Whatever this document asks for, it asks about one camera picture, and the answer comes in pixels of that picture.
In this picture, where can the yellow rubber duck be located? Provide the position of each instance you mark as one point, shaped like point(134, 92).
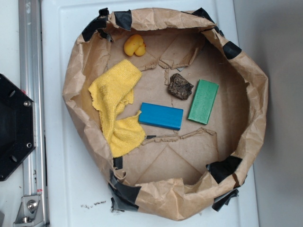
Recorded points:
point(135, 45)

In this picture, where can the metal corner bracket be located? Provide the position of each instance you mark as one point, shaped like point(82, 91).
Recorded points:
point(30, 213)

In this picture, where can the aluminium extrusion rail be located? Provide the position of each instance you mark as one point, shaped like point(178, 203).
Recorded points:
point(31, 82)

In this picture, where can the blue rectangular block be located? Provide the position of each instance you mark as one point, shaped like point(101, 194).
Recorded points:
point(161, 116)

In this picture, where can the brown paper bag bin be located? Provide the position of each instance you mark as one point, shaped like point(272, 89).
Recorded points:
point(172, 174)

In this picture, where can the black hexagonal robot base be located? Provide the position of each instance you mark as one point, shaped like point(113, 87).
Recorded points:
point(16, 127)

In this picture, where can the yellow cloth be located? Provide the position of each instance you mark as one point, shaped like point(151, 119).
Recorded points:
point(111, 93)

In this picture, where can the green rectangular block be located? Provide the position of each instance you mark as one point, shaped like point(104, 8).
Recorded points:
point(203, 102)

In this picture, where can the dark brown rock chunk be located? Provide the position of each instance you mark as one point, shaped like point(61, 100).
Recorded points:
point(179, 87)

